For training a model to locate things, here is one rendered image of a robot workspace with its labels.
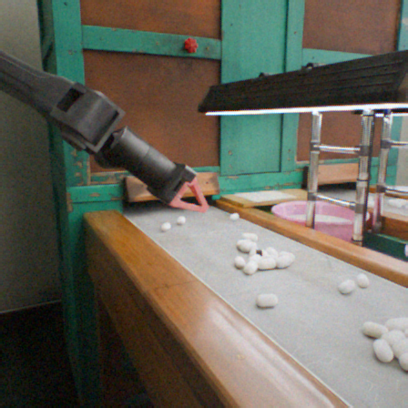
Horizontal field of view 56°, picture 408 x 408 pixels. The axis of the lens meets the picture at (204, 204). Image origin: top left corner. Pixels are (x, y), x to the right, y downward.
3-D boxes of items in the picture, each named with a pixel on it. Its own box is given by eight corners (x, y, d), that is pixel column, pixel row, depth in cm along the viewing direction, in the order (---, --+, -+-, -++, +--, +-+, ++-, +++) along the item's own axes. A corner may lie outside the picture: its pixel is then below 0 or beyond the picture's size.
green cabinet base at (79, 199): (85, 443, 124) (66, 187, 106) (65, 352, 172) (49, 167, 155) (379, 340, 182) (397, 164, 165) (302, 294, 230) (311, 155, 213)
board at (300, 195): (243, 208, 115) (243, 203, 115) (219, 198, 128) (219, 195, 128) (326, 198, 129) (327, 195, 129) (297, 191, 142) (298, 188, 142)
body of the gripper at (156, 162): (173, 166, 70) (142, 141, 67) (195, 171, 61) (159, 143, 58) (153, 195, 70) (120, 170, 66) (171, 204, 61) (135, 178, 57)
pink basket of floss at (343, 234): (367, 263, 94) (371, 226, 92) (261, 250, 104) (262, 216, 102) (365, 234, 119) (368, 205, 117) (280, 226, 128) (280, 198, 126)
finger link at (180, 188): (206, 190, 74) (169, 161, 70) (222, 196, 67) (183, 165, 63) (185, 219, 73) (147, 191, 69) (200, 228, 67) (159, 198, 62)
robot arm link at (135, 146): (105, 147, 56) (125, 117, 58) (92, 152, 62) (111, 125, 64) (141, 175, 59) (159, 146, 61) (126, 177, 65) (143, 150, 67)
